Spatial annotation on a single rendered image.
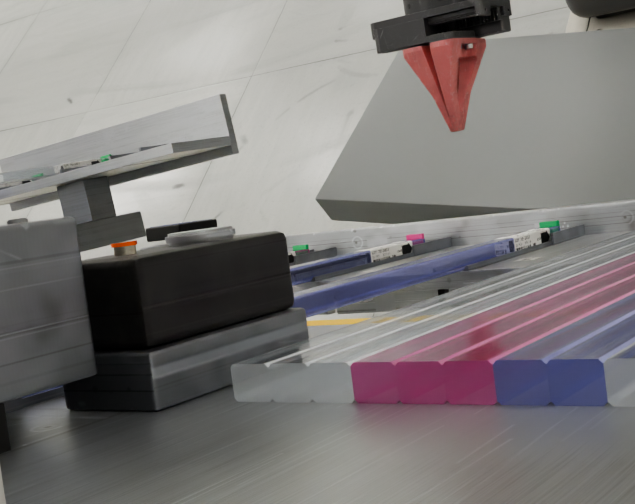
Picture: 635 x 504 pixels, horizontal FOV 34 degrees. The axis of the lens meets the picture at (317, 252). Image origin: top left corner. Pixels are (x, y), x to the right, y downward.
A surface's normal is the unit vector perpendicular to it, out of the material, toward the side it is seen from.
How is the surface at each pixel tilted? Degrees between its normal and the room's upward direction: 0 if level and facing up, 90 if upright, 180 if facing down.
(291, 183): 0
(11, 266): 90
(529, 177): 0
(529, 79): 0
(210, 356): 90
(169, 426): 46
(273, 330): 90
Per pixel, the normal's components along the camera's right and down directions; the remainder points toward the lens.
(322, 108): -0.50, -0.60
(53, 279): 0.81, -0.07
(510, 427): -0.13, -0.99
